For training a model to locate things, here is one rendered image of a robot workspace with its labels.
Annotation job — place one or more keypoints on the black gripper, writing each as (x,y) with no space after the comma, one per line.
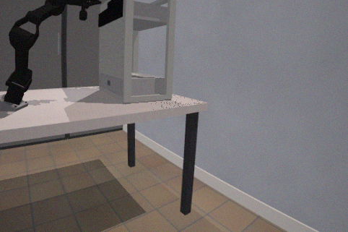
(83,14)

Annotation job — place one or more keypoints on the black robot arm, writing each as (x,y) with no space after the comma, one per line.
(22,40)

